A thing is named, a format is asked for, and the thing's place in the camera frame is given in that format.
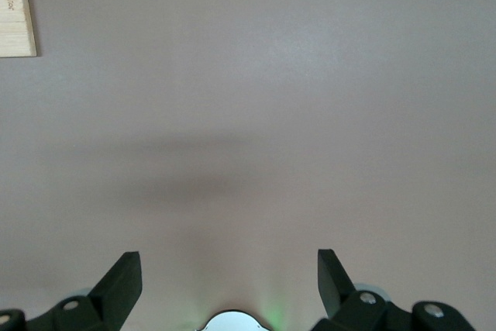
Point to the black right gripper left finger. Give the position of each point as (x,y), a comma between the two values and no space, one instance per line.
(112,292)

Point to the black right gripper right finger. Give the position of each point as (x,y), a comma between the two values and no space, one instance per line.
(337,292)

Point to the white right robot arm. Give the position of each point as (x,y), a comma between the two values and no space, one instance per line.
(236,321)

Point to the brown table cover sheet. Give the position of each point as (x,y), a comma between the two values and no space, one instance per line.
(271,114)

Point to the bamboo cutting board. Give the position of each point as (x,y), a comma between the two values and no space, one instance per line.
(15,17)

